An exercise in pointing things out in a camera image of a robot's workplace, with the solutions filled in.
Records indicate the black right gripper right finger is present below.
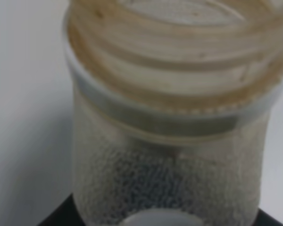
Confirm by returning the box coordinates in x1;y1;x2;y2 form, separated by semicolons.
256;209;283;226

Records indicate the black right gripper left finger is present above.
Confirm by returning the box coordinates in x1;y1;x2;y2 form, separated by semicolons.
38;195;83;226

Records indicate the clear plastic drink bottle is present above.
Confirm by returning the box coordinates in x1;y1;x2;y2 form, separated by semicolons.
63;0;283;226

